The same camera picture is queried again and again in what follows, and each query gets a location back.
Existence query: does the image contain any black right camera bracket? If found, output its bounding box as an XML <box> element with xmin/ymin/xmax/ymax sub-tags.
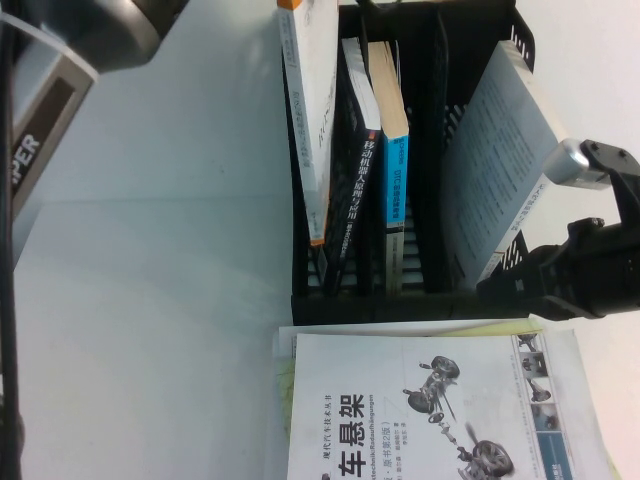
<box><xmin>579</xmin><ymin>139</ymin><xmax>640</xmax><ymax>231</ymax></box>

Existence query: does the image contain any white orange-bordered ROS2 book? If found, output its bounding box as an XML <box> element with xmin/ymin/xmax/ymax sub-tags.
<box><xmin>277</xmin><ymin>0</ymin><xmax>341</xmax><ymax>246</ymax></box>

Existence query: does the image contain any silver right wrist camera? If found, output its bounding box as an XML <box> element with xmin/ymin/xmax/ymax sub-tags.
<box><xmin>542</xmin><ymin>139</ymin><xmax>609</xmax><ymax>190</ymax></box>

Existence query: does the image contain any black mesh book stand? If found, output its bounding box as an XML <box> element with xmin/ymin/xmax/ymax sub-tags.
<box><xmin>281</xmin><ymin>0</ymin><xmax>537</xmax><ymax>326</ymax></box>

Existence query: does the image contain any white car suspension book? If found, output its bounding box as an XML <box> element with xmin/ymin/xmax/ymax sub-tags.
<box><xmin>285</xmin><ymin>327</ymin><xmax>599</xmax><ymax>480</ymax></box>

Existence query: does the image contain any black robotics book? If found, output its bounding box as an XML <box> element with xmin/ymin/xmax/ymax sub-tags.
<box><xmin>319</xmin><ymin>37</ymin><xmax>384</xmax><ymax>296</ymax></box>

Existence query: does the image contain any blue spine book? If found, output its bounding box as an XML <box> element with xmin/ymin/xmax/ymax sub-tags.
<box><xmin>367</xmin><ymin>40</ymin><xmax>411</xmax><ymax>296</ymax></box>

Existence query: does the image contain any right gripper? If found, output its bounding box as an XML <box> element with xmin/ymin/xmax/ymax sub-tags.
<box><xmin>477</xmin><ymin>217</ymin><xmax>626</xmax><ymax>321</ymax></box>

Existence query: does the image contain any grey cover white book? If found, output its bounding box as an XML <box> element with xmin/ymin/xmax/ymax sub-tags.
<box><xmin>442</xmin><ymin>40</ymin><xmax>571</xmax><ymax>291</ymax></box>

